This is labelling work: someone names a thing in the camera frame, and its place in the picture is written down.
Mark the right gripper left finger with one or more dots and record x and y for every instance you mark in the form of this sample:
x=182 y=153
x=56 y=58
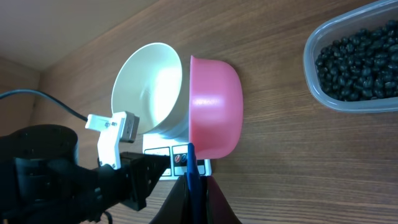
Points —
x=175 y=208

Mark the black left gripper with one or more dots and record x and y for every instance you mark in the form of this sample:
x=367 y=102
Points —
x=133 y=182

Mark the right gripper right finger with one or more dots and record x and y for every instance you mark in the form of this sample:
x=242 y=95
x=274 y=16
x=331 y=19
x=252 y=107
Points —
x=216 y=209

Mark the pink scoop blue handle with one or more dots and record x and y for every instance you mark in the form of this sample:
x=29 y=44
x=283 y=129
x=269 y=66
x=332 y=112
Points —
x=215 y=120

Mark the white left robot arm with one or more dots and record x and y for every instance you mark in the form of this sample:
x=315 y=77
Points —
x=41 y=181

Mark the white digital kitchen scale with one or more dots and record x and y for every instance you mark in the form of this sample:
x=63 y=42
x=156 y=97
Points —
x=176 y=150

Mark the white bowl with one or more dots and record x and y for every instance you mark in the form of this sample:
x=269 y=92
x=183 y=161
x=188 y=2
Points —
x=153 y=86

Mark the clear container of black beans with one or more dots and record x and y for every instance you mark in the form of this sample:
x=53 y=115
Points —
x=350 y=62

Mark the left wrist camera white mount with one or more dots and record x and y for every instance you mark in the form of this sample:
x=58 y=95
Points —
x=121 y=127

